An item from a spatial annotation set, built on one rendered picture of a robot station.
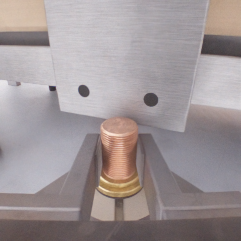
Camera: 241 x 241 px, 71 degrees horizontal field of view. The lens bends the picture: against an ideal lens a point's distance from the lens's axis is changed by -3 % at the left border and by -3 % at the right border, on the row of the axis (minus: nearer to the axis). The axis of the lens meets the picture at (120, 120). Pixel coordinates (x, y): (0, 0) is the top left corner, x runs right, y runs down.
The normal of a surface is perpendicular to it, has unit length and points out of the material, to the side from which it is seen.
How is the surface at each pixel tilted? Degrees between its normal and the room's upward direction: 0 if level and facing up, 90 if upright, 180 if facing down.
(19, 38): 90
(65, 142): 180
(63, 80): 90
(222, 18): 90
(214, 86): 90
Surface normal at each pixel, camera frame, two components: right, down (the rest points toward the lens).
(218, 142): 0.01, -0.88
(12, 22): -0.33, 0.45
